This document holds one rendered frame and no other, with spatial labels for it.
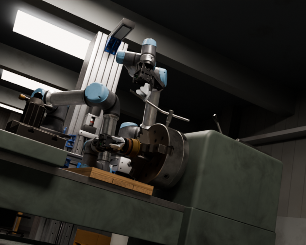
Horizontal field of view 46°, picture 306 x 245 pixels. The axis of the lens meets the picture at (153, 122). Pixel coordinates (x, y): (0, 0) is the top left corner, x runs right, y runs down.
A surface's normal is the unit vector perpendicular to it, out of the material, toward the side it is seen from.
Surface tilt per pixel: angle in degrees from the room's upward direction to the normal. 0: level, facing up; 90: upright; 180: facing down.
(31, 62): 90
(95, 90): 90
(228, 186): 90
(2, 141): 90
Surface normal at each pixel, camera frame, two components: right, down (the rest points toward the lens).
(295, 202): -0.87, -0.32
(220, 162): 0.56, -0.12
